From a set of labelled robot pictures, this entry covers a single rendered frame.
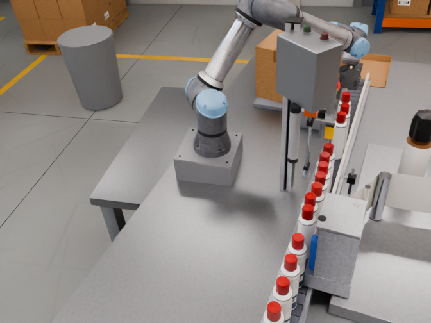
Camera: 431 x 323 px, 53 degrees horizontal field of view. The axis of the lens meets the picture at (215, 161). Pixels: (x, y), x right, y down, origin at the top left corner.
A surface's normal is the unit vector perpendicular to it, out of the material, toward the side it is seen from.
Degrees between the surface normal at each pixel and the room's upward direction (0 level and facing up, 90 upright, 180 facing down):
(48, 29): 90
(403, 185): 90
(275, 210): 0
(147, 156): 0
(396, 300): 0
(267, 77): 90
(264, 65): 90
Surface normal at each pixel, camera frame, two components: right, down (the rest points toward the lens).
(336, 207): -0.07, -0.78
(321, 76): 0.54, 0.50
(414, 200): -0.32, 0.61
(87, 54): 0.26, 0.64
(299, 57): -0.84, 0.38
